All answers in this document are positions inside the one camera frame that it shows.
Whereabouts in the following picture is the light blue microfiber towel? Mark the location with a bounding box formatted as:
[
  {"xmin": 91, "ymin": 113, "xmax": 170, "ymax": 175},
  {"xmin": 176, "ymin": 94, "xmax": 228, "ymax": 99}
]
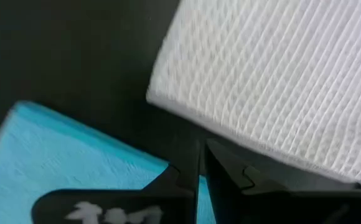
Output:
[{"xmin": 0, "ymin": 100, "xmax": 216, "ymax": 224}]

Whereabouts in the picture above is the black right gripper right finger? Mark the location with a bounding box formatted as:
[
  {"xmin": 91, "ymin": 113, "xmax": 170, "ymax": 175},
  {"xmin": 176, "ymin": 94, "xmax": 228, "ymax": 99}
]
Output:
[{"xmin": 204, "ymin": 139, "xmax": 361, "ymax": 224}]

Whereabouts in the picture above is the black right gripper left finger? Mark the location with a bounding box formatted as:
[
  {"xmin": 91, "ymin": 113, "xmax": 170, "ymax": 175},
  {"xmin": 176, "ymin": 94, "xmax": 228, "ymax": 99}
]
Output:
[{"xmin": 30, "ymin": 139, "xmax": 202, "ymax": 224}]

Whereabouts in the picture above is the white waffle microfiber towel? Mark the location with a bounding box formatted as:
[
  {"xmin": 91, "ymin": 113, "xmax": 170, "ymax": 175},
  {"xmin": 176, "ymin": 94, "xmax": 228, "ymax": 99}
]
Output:
[{"xmin": 145, "ymin": 0, "xmax": 361, "ymax": 189}]

